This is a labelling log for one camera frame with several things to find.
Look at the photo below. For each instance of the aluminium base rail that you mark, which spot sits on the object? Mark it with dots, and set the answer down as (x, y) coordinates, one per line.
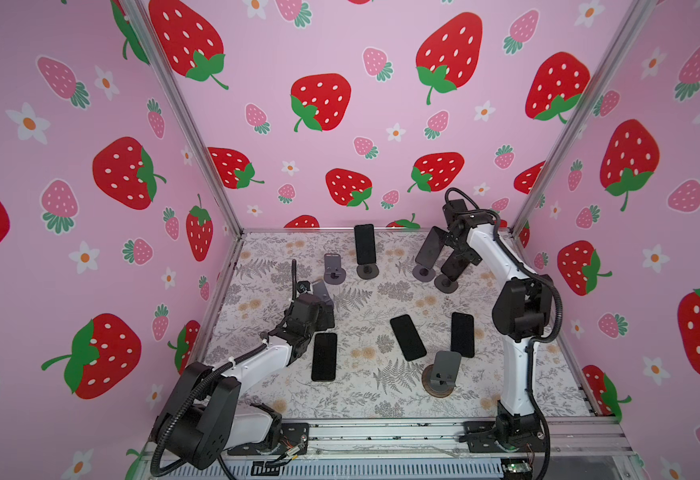
(430, 448)

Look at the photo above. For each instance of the grey phone stand front left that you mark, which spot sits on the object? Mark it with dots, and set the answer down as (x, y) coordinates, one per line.
(320, 290)

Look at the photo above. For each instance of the grey stand right back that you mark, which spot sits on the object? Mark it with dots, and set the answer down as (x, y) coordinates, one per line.
(423, 274)

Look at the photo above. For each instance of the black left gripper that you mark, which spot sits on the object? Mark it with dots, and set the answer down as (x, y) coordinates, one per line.
(324, 322)

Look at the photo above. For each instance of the dark grey stand centre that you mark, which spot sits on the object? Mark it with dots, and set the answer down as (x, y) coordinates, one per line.
(367, 271)

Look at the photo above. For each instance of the grey stand wooden base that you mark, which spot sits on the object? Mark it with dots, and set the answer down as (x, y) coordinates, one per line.
(439, 378)

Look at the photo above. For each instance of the black smartphone front stand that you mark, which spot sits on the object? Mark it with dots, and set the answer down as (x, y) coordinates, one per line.
(408, 338)

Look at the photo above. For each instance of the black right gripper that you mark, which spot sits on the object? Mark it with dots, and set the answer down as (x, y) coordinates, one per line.
(466, 255)

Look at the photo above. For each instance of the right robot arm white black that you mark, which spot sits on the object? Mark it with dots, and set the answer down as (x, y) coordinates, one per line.
(520, 314)

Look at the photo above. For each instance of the grey stand far right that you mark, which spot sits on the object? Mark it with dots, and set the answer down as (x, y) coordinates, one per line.
(445, 285)

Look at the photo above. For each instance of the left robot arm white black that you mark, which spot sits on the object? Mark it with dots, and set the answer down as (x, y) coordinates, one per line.
(202, 418)

